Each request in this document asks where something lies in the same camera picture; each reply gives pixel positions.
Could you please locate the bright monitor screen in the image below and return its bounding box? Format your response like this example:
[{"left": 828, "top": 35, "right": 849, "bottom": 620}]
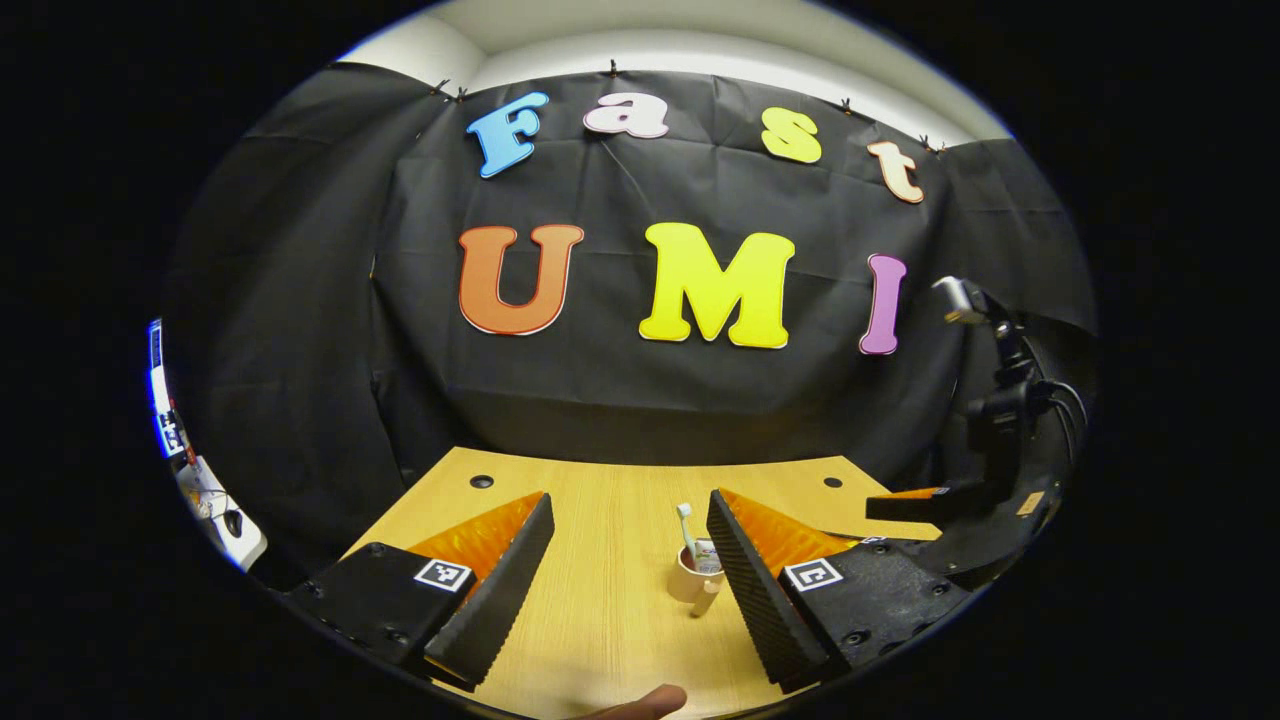
[{"left": 148, "top": 320, "right": 191, "bottom": 461}]

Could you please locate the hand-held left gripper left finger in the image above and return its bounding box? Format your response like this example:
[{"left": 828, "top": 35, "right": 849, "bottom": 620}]
[{"left": 283, "top": 490, "right": 557, "bottom": 691}]

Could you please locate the wooden desktop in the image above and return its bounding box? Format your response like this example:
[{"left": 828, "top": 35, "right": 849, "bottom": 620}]
[{"left": 340, "top": 447, "right": 946, "bottom": 720}]

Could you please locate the beige cup with handle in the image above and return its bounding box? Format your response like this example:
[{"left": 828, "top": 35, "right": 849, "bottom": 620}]
[{"left": 668, "top": 540, "right": 726, "bottom": 619}]

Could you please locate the white side table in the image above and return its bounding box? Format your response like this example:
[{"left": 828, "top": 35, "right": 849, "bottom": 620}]
[{"left": 175, "top": 455, "right": 269, "bottom": 571}]

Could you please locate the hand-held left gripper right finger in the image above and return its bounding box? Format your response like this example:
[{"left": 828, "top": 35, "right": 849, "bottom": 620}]
[{"left": 706, "top": 487, "right": 972, "bottom": 695}]

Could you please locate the black cable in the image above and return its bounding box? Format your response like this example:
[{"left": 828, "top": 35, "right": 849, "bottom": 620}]
[{"left": 1035, "top": 378, "right": 1091, "bottom": 471}]

